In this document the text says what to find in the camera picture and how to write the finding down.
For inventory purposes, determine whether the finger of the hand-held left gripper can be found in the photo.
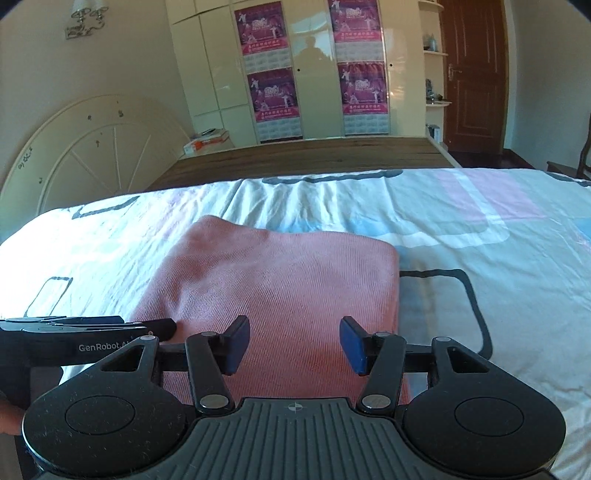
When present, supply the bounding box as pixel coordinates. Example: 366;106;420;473
39;318;179;342
4;316;126;329

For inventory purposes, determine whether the dark wooden chair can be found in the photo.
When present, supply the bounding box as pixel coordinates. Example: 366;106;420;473
547;134;591;182

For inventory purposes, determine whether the cream corner shelf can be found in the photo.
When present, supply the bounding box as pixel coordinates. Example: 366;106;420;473
418;0;452;149

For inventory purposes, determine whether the brown wooden door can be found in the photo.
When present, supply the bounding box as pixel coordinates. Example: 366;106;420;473
441;0;509;156

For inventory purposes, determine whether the pink wall calendar poster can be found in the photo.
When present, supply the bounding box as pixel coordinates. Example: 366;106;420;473
327;0;385;64
337;61;391;136
233;1;291;70
246;67;304;142

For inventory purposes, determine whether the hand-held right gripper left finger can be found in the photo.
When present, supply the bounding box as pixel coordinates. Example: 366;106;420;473
58;315;251;415

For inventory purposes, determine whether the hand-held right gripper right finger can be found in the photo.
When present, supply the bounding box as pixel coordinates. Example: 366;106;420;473
339;316;506;415

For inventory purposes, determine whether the person's left hand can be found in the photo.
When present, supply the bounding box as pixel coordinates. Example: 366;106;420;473
0;401;25;437

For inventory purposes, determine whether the crystal wall lamp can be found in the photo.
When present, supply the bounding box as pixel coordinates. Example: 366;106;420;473
64;0;110;41

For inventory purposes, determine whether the cream glossy wardrobe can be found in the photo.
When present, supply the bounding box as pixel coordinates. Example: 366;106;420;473
166;0;428;147

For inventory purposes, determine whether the cream arched headboard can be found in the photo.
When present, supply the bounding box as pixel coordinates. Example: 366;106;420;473
0;93;193;232

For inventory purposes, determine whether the white orange cardboard box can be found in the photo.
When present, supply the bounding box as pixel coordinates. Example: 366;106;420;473
183;130;230;156

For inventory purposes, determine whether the wooden bed platform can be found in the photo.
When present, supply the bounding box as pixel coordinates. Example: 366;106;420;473
143;136;463;193

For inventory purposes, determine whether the printed white bed sheet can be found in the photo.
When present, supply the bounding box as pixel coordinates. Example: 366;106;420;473
0;168;591;480

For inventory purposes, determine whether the pink sweater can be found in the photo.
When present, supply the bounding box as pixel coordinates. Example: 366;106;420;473
127;215;413;408

